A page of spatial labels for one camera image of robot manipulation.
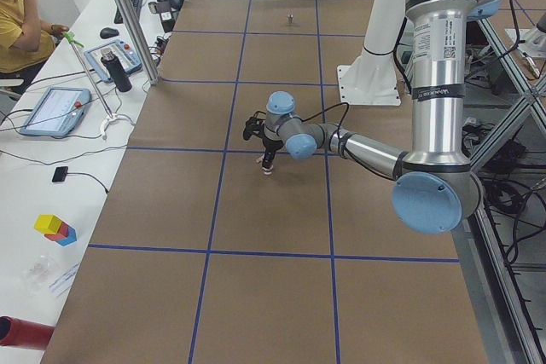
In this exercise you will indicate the aluminium frame post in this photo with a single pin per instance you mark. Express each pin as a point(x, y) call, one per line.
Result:
point(136, 33)

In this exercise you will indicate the white PPR valve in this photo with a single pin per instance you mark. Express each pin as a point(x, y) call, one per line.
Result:
point(259, 162)

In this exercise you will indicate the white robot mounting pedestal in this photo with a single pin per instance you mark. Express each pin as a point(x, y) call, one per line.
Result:
point(371, 79)

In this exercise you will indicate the grabber stick with green tip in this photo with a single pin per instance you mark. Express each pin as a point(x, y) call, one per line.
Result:
point(111, 117)

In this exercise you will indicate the black computer mouse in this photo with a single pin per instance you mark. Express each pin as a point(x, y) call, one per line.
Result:
point(108, 32)

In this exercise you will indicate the small black box with cable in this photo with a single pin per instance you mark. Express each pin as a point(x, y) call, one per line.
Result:
point(60, 174)

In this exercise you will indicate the black water bottle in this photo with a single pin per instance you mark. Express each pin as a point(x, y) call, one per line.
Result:
point(116, 71)

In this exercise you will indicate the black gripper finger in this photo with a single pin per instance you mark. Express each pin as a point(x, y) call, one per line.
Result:
point(267, 160)

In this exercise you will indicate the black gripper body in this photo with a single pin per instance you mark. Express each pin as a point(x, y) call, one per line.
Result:
point(271, 145)

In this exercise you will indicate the near blue teach pendant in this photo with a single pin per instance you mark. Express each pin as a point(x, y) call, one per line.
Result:
point(57, 112)

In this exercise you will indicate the red cylinder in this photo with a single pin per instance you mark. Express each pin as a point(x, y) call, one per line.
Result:
point(25, 334)

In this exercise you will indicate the person in yellow shirt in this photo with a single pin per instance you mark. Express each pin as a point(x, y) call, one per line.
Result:
point(27, 41)

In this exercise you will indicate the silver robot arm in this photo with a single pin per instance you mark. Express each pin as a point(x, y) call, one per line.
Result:
point(435, 188)

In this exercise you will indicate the colourful toy blocks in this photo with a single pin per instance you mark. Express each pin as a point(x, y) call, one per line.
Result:
point(55, 230)

